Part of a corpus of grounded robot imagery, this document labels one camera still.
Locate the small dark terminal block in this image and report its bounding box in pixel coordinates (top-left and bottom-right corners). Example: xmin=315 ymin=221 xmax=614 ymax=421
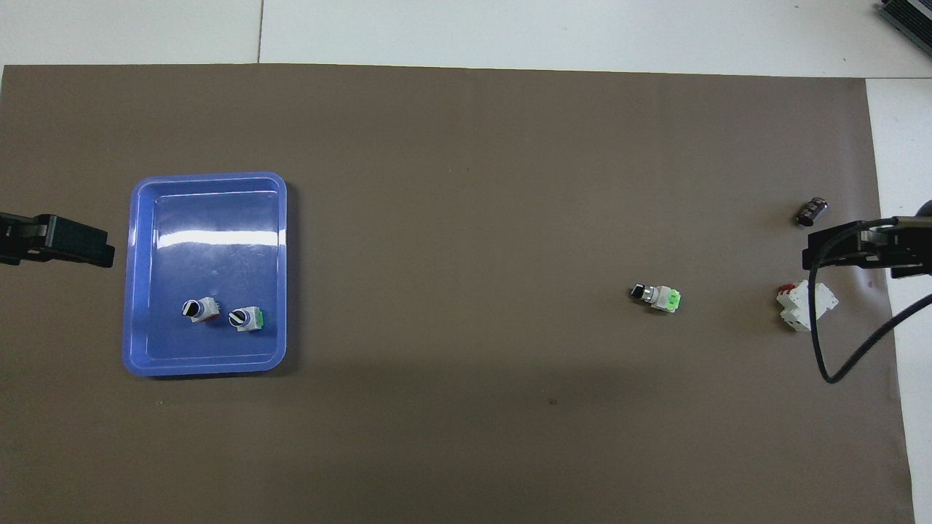
xmin=796 ymin=196 xmax=830 ymax=227

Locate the white circuit breaker red lever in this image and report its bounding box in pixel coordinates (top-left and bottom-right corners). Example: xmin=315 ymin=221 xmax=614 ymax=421
xmin=776 ymin=280 xmax=840 ymax=333

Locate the dark ribbed metal device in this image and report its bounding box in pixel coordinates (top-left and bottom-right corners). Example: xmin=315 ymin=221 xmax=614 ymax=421
xmin=877 ymin=0 xmax=932 ymax=56

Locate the brown table mat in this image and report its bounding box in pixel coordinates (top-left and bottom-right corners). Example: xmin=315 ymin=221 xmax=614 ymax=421
xmin=0 ymin=64 xmax=917 ymax=524

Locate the blue plastic tray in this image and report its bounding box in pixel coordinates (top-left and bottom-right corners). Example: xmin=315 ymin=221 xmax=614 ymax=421
xmin=122 ymin=172 xmax=288 ymax=377

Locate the selector switch dark green base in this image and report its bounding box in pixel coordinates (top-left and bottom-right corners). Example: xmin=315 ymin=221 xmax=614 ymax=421
xmin=228 ymin=306 xmax=266 ymax=333

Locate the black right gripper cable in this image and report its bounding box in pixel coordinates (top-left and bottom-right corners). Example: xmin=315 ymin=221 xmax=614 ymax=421
xmin=807 ymin=217 xmax=932 ymax=384

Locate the selector switch light green base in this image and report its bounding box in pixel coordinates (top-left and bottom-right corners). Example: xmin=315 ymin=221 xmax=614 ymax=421
xmin=631 ymin=283 xmax=682 ymax=314

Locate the white selector switch, right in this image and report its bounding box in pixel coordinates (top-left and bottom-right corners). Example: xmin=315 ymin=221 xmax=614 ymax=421
xmin=181 ymin=296 xmax=221 ymax=326

